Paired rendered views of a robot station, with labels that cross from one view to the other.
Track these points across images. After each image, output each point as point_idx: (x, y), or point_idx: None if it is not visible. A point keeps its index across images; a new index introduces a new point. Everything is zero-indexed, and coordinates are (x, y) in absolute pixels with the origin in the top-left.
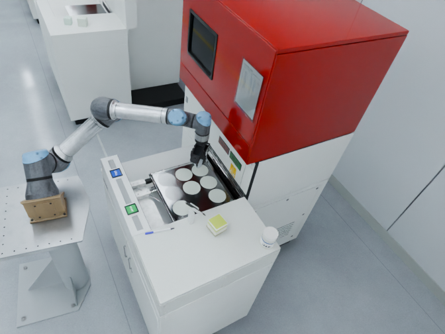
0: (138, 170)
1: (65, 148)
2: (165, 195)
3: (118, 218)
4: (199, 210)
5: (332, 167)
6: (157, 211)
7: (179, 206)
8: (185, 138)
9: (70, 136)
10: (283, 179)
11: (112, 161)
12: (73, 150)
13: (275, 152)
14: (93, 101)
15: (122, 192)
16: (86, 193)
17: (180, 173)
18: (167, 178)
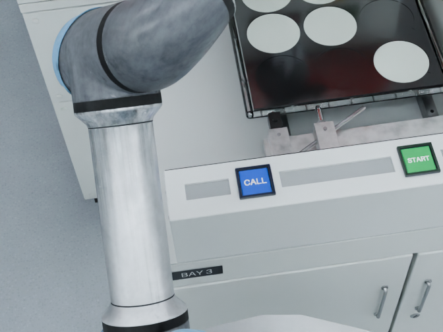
0: (186, 161)
1: (160, 282)
2: (348, 90)
3: (344, 255)
4: (418, 26)
5: None
6: (395, 123)
7: (395, 66)
8: (57, 33)
9: (132, 242)
10: None
11: (192, 186)
12: (169, 261)
13: None
14: (147, 37)
15: (341, 177)
16: (244, 320)
17: (269, 40)
18: (279, 74)
